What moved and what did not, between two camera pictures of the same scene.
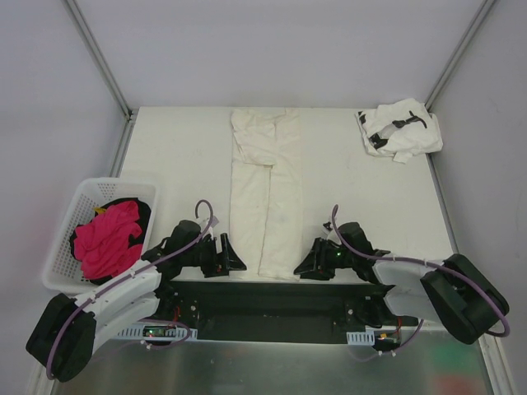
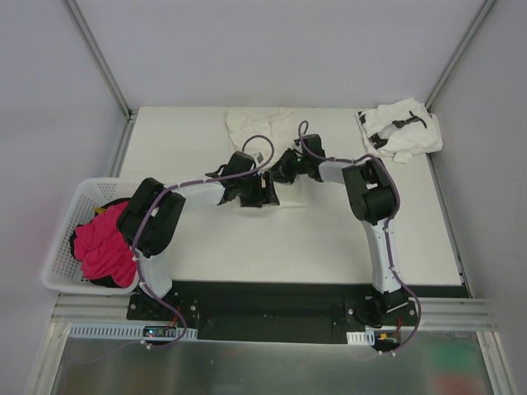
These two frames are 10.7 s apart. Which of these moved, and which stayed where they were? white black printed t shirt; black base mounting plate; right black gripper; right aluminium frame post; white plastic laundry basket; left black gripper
Moved: left black gripper; right black gripper
Stayed: black base mounting plate; right aluminium frame post; white black printed t shirt; white plastic laundry basket
